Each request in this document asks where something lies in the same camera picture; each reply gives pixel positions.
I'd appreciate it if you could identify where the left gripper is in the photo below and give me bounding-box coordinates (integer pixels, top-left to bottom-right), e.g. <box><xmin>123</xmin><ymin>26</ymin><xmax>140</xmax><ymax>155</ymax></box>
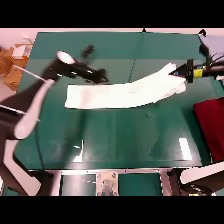
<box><xmin>77</xmin><ymin>64</ymin><xmax>110</xmax><ymax>85</ymax></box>

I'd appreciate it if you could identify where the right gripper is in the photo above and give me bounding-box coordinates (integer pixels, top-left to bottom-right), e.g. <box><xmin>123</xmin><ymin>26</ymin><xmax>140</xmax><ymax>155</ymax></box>
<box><xmin>185</xmin><ymin>58</ymin><xmax>205</xmax><ymax>84</ymax></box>

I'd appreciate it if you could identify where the brown cardboard box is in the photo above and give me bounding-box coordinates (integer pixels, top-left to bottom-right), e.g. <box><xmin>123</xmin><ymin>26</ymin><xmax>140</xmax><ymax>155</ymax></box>
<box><xmin>0</xmin><ymin>45</ymin><xmax>32</xmax><ymax>92</ymax></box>

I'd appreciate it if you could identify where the silver frame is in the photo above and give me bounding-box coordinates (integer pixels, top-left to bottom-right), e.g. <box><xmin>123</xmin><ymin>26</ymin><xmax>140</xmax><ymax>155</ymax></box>
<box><xmin>28</xmin><ymin>167</ymin><xmax>224</xmax><ymax>197</ymax></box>

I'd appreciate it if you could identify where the white garment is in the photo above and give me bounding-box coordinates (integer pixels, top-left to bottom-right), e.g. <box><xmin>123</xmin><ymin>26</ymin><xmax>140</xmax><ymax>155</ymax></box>
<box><xmin>64</xmin><ymin>61</ymin><xmax>188</xmax><ymax>110</ymax></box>

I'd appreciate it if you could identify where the red garment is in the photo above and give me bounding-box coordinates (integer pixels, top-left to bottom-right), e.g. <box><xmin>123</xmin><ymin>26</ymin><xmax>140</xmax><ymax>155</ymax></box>
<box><xmin>192</xmin><ymin>97</ymin><xmax>224</xmax><ymax>164</ymax></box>

